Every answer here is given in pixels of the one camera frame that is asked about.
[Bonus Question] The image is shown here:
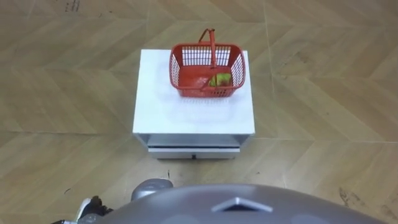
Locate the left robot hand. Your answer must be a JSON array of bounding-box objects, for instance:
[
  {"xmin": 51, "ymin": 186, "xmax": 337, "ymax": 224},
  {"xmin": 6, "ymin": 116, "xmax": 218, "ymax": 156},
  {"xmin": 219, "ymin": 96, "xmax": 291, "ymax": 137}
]
[{"xmin": 76, "ymin": 195, "xmax": 114, "ymax": 222}]

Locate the red plastic basket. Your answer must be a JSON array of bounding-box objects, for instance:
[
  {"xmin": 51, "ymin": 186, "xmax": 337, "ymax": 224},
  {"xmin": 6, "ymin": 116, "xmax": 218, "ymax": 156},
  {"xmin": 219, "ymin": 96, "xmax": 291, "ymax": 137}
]
[{"xmin": 169, "ymin": 28, "xmax": 246, "ymax": 98}]

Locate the white bedside cabinet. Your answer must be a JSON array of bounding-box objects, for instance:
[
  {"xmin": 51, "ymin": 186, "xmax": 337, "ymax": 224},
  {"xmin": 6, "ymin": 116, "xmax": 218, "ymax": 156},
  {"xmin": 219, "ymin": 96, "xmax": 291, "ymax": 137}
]
[{"xmin": 132, "ymin": 49, "xmax": 256, "ymax": 161}]

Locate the robot body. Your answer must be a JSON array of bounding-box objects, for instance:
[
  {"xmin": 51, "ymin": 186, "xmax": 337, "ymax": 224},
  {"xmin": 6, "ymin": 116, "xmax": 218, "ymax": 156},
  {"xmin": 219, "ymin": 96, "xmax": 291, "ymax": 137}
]
[{"xmin": 93, "ymin": 183, "xmax": 389, "ymax": 224}]

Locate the green fruit soft toy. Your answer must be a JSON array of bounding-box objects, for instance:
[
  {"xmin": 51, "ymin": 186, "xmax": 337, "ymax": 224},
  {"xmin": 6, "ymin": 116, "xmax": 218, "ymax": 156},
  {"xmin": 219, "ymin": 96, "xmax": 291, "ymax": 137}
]
[{"xmin": 209, "ymin": 73, "xmax": 233, "ymax": 88}]

